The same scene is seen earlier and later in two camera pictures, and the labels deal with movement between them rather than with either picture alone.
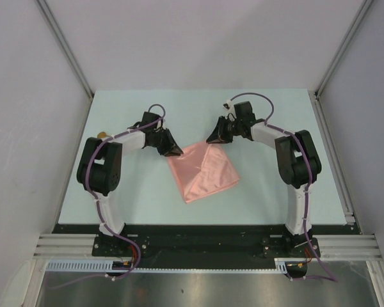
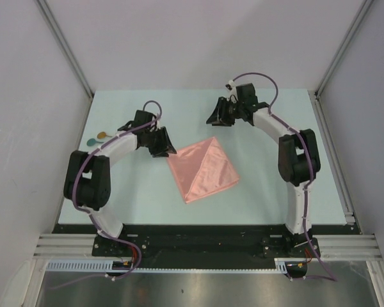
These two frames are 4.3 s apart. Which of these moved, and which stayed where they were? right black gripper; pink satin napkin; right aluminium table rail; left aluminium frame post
Moved: right black gripper
Stayed: left aluminium frame post; right aluminium table rail; pink satin napkin
